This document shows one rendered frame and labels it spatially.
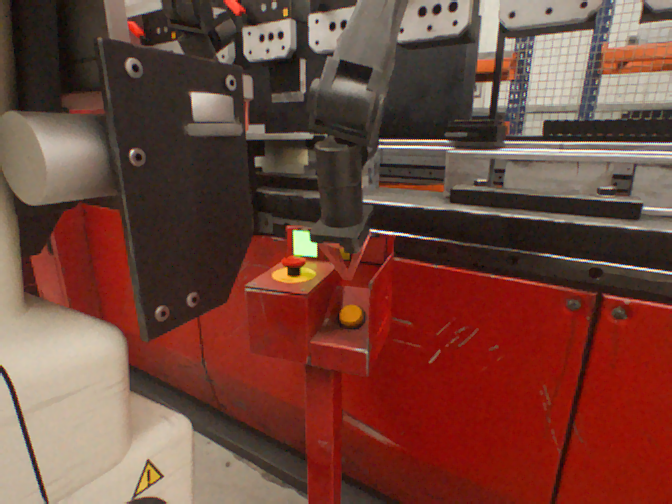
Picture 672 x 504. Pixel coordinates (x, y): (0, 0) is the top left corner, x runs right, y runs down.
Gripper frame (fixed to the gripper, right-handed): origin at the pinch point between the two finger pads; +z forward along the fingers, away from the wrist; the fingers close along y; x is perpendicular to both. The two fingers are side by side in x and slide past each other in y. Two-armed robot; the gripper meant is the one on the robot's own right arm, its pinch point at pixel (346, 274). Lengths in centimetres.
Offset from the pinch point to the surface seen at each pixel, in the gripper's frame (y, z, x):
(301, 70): 50, -23, 25
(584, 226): 15.2, -3.1, -33.3
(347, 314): 0.1, 7.8, 0.4
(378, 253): 10.4, 2.1, -2.4
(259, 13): 52, -36, 35
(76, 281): 36, 41, 117
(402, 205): 22.2, -1.8, -4.5
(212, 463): 9, 85, 53
